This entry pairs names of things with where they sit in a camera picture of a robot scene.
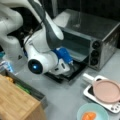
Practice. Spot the teal bowl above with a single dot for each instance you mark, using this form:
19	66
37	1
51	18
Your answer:
92	111

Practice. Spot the white induction cooker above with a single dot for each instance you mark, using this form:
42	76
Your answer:
88	92

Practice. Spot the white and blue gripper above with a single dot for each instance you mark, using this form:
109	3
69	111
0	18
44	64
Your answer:
64	60

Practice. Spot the silver toaster oven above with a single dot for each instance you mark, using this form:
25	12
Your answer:
88	37

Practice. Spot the white pan handle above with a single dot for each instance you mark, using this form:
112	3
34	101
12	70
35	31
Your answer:
86	77

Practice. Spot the wooden drawer cabinet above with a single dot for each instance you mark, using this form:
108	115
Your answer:
15	104

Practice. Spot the open grey drawer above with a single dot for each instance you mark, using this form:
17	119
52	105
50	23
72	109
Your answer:
27	88

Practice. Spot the orange toy carrot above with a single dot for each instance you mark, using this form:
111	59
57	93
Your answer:
89	116

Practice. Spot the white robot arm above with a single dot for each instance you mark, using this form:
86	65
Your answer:
44	50

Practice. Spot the pink pan lid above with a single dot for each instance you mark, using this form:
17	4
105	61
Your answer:
107	91

